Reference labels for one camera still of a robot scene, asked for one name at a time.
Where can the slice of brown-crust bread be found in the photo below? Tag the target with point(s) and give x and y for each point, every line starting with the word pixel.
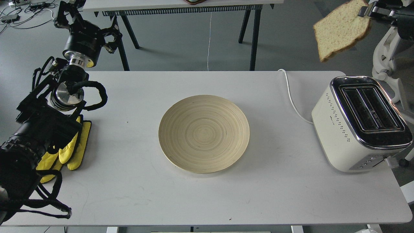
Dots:
pixel 341 29

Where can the cream and chrome toaster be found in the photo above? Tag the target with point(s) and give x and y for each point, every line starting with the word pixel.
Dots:
pixel 357 124

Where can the round bamboo plate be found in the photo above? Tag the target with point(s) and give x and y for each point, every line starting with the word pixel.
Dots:
pixel 204 134

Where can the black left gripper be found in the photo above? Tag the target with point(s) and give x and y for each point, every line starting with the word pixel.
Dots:
pixel 84 40

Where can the background table with black legs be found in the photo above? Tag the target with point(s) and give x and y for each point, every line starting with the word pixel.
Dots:
pixel 124 8

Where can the yellow glove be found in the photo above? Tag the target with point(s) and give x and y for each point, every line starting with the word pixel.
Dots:
pixel 72 154

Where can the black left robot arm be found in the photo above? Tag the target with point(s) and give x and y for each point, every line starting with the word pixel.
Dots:
pixel 61 89

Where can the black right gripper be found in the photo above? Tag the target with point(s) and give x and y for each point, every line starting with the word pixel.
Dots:
pixel 401 11

